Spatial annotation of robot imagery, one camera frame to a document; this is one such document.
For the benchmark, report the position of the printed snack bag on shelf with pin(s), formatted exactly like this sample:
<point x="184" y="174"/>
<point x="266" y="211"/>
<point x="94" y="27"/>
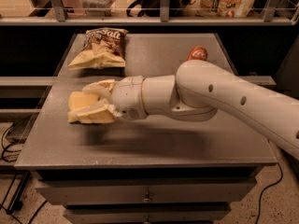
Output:
<point x="225" y="8"/>

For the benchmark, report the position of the clear plastic container on shelf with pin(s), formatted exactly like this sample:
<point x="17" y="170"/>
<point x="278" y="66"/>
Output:
<point x="97" y="7"/>

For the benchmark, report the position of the grey drawer cabinet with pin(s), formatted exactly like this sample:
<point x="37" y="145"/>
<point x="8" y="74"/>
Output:
<point x="193" y="171"/>

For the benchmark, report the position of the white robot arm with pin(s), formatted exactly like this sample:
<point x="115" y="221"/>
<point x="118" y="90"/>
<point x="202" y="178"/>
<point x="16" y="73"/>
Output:
<point x="196" y="92"/>

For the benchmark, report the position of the metal drawer knob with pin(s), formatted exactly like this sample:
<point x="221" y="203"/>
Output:
<point x="147" y="198"/>

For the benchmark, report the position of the yellow sponge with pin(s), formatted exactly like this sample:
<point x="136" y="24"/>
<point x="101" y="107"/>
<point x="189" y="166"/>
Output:
<point x="79" y="100"/>

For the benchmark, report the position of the red soda can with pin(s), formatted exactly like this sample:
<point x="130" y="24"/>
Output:
<point x="198" y="53"/>

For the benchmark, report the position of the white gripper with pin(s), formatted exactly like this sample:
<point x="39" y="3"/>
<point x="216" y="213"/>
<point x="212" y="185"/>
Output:
<point x="127" y="96"/>

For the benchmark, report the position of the black bag on shelf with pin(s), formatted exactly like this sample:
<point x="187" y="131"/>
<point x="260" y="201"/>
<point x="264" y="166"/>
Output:
<point x="152" y="8"/>

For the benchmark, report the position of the brown chip bag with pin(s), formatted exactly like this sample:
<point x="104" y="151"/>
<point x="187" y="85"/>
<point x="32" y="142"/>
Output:
<point x="102" y="48"/>

